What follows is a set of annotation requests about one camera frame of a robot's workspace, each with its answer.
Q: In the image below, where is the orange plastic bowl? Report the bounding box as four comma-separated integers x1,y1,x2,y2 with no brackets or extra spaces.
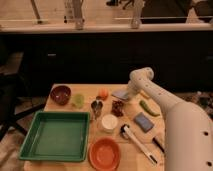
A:
88,138,121,171

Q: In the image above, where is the orange toy fruit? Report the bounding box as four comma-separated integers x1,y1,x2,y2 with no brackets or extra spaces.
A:
98,88,109,100

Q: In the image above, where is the black office chair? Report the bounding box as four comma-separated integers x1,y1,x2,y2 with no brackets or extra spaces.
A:
0,52,45,141

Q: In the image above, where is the blue sponge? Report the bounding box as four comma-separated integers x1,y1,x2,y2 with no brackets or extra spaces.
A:
134,113,154,133

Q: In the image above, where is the white round cup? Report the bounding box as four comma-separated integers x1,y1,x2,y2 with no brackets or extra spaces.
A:
101,114,118,132

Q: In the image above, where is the silver metal cup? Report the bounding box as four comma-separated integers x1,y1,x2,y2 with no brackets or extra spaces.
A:
91,100,103,119

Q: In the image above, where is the light blue towel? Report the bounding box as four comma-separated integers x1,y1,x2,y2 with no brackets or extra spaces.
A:
112,89,129,100

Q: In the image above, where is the dark red grape bunch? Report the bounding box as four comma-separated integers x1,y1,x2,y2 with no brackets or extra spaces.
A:
111,100,124,117

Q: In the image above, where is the green plastic cup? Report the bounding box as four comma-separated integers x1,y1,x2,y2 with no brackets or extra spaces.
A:
72,94,84,108

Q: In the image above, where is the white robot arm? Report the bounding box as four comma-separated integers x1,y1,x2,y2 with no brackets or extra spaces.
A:
127,67,213,171

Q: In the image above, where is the dark red bowl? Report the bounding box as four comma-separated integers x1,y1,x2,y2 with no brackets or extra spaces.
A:
50,85,71,105

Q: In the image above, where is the green toy pepper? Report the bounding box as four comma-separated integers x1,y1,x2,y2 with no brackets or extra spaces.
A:
139,100,160,117

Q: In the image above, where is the green plastic tray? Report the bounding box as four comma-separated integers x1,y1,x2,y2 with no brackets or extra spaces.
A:
19,111,90,162

